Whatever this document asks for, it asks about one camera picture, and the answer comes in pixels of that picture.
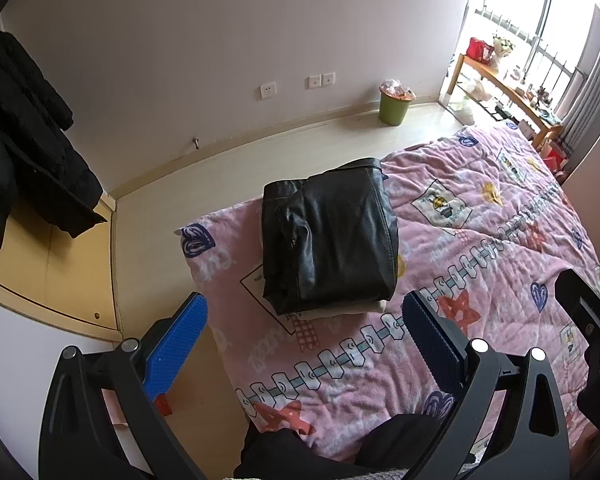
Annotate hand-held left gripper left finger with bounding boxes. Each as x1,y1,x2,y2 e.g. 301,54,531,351
38,292,210,480

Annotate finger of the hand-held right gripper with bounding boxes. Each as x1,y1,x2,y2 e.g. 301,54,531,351
554,269,600,342

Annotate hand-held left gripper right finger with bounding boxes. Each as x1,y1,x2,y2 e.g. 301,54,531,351
401,290,572,480

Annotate black leather jacket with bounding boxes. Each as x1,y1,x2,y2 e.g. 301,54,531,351
261,157,400,316

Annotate cream folded cloth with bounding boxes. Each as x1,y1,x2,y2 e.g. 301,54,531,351
252,212,388,322

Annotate pink printed quilt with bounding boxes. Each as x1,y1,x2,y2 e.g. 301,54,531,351
174,125,600,461

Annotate red and white bag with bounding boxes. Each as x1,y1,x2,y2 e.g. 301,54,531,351
540,137,573,172

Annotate wooden cabinet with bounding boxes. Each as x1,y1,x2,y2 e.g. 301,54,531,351
0,195,123,342

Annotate grey curtain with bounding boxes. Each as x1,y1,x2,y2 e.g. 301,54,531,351
552,2,600,181

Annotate cluster of small table items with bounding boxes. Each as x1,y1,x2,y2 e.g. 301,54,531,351
510,67,563,121

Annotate white plastic bags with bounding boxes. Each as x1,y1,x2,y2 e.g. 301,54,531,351
450,80,491,122

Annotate green waste bin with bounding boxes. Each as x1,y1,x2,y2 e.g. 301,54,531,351
378,80,416,126

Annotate wooden table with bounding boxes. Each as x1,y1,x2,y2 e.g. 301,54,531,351
447,52,565,150

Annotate flower bouquet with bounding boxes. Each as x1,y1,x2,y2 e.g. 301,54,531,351
491,34,516,68

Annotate black padded coat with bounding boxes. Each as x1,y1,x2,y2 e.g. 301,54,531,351
0,27,108,251

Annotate window with metal railing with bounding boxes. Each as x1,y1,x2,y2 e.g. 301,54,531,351
437,0,598,111

